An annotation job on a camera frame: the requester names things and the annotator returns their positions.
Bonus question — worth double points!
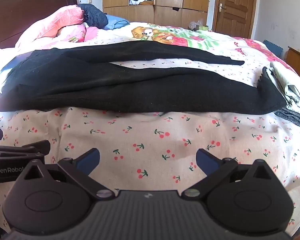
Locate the wooden wardrobe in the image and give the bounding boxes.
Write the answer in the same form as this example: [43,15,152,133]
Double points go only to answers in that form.
[102,0,212,28]

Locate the dark wooden headboard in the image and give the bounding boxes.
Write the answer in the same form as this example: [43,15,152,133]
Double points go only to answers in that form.
[0,0,78,53]

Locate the cherry print bed sheet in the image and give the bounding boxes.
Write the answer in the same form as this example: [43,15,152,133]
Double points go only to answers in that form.
[0,22,300,240]

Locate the pink quilt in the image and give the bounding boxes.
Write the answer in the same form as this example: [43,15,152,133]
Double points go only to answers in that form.
[0,5,100,55]

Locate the wooden door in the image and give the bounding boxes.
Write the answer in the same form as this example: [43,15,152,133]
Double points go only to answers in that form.
[212,0,258,39]

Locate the pale green cloth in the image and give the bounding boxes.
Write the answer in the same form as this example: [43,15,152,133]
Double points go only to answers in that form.
[269,61,300,117]

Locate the black pants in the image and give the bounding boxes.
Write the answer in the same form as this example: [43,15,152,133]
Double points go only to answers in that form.
[0,41,288,115]

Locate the wooden nightstand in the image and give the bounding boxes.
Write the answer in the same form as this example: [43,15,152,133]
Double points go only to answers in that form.
[286,46,300,83]

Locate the clear plastic bag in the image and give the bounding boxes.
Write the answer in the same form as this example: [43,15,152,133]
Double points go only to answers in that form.
[187,19,208,31]

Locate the blue cloth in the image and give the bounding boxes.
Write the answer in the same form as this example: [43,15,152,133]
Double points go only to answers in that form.
[104,14,130,30]

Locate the dark knit garment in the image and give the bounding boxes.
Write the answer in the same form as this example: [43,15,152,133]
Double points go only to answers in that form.
[78,4,108,29]

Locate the blue foam mat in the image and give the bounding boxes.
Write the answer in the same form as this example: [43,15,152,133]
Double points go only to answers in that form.
[263,39,283,58]

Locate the dark plaid cloth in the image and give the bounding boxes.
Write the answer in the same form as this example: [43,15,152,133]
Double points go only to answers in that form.
[275,109,300,130]

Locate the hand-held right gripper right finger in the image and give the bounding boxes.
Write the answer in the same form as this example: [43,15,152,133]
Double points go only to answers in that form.
[181,148,275,201]

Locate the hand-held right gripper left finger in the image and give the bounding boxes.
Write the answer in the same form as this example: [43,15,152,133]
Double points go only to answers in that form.
[22,148,115,201]

